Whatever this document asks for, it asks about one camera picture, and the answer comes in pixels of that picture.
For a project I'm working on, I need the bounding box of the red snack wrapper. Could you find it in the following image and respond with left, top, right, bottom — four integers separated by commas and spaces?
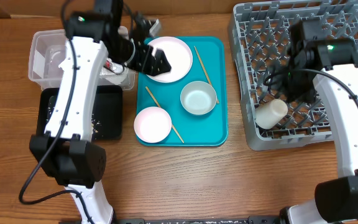
104, 60, 116, 73

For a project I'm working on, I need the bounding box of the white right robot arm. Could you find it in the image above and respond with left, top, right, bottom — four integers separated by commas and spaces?
277, 19, 358, 223

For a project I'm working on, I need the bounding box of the teal serving tray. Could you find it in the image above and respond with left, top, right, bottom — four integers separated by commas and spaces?
136, 36, 228, 147

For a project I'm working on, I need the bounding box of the black plastic tray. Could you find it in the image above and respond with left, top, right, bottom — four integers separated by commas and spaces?
36, 85, 123, 141

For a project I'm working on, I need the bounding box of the large pink plate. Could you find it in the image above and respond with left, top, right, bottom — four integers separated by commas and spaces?
148, 37, 193, 83

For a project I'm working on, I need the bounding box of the grey dishwasher rack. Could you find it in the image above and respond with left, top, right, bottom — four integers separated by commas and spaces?
228, 0, 358, 151

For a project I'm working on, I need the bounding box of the right wooden chopstick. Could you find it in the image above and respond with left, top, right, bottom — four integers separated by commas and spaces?
193, 45, 221, 104

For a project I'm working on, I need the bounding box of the small pink bowl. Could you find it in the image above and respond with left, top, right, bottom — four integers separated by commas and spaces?
134, 106, 166, 143

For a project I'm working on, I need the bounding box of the clear plastic bin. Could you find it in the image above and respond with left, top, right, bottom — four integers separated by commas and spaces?
28, 29, 136, 90

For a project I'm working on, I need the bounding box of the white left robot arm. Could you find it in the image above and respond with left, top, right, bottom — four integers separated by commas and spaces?
29, 1, 171, 223

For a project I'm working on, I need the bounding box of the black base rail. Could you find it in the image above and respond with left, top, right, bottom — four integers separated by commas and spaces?
111, 207, 289, 224

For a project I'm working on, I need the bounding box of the white paper cup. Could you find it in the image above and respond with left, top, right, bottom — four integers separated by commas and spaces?
255, 99, 288, 129

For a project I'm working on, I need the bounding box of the pile of rice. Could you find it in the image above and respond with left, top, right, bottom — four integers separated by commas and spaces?
46, 102, 101, 134

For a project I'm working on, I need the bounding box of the wooden chopstick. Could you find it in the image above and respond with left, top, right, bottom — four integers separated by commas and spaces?
145, 86, 185, 144
193, 45, 221, 104

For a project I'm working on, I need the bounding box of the left wooden chopstick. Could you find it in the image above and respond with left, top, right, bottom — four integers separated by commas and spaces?
145, 86, 185, 144

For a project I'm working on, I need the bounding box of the white napkin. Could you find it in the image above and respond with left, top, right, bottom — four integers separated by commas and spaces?
100, 63, 129, 85

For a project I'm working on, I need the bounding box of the grey bowl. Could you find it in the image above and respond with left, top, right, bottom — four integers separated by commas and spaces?
180, 81, 218, 116

